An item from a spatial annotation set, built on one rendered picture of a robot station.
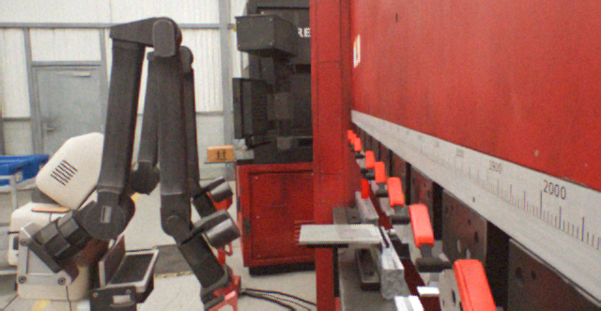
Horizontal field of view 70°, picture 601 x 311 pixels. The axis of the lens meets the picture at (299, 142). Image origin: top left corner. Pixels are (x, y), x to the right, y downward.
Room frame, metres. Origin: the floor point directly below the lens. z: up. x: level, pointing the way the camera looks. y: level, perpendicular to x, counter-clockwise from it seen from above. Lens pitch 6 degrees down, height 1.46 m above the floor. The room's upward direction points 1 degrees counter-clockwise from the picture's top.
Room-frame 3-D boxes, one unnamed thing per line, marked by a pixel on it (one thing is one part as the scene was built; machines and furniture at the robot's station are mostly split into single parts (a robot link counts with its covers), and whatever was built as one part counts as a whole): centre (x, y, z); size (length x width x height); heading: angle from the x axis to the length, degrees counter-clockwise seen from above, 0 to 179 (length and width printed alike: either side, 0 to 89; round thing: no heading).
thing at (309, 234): (1.45, -0.13, 1.00); 0.26 x 0.18 x 0.01; 87
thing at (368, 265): (1.41, -0.21, 0.89); 0.30 x 0.05 x 0.03; 177
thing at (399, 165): (0.87, -0.24, 1.26); 0.15 x 0.09 x 0.17; 177
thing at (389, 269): (1.39, -0.27, 0.92); 0.39 x 0.06 x 0.10; 177
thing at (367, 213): (2.00, -0.30, 0.92); 0.50 x 0.06 x 0.10; 177
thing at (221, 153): (3.51, 0.66, 1.04); 0.30 x 0.26 x 0.12; 10
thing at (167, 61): (0.89, 0.26, 1.40); 0.11 x 0.06 x 0.43; 10
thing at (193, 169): (1.31, 0.34, 1.40); 0.11 x 0.06 x 0.43; 10
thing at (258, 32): (2.74, 0.17, 1.53); 0.51 x 0.25 x 0.85; 164
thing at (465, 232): (0.47, -0.22, 1.26); 0.15 x 0.09 x 0.17; 177
